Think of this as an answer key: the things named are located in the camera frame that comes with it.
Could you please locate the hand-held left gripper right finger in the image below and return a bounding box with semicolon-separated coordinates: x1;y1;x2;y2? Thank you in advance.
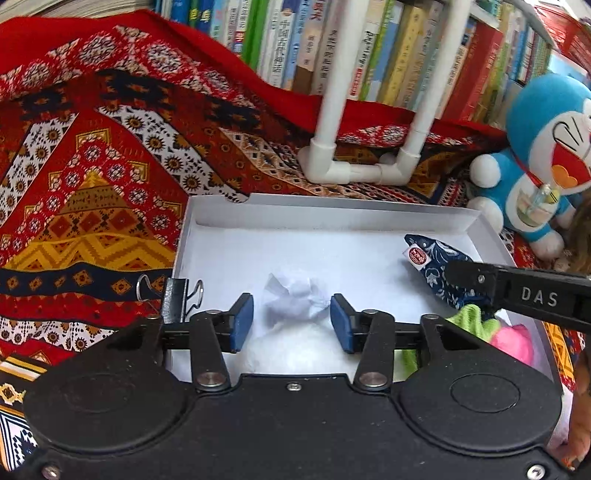
329;294;486;393

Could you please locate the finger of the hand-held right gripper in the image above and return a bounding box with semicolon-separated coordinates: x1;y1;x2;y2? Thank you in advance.
445;261;591;333

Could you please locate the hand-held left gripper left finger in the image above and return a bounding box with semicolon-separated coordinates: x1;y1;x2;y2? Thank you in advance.
109;292;255;393

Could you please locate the pink plush ball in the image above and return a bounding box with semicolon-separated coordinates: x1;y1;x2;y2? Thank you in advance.
488;322;537;366

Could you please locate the green cloth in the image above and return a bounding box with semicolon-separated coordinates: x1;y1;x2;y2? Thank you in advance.
394;303;502;385

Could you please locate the white cardboard box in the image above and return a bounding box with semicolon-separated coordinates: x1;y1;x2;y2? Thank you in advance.
163;193;567;394

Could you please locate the blue patterned cloth pouch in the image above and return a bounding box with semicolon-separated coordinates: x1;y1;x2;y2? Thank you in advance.
403;233;498;311

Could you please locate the black binder clip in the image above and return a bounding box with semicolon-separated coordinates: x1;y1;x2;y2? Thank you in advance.
137;274;206;325

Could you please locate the brown haired doll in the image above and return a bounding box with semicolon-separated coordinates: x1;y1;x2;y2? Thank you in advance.
564;198;591;280

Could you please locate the blue robot cat plush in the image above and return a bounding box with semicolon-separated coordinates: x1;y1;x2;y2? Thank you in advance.
466;73;591;260

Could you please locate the red patterned blanket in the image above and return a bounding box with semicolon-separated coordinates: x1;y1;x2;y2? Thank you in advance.
0;8;591;468

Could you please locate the red plastic basket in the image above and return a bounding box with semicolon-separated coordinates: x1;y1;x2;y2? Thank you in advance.
537;0;591;71

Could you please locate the row of upright books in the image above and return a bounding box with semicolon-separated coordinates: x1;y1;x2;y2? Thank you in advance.
152;0;557;126

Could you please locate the stack of lying books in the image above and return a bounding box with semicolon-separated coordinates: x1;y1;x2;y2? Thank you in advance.
41;0;154;19

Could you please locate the white pipe frame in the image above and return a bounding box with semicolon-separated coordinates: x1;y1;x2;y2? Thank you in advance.
297;0;472;186

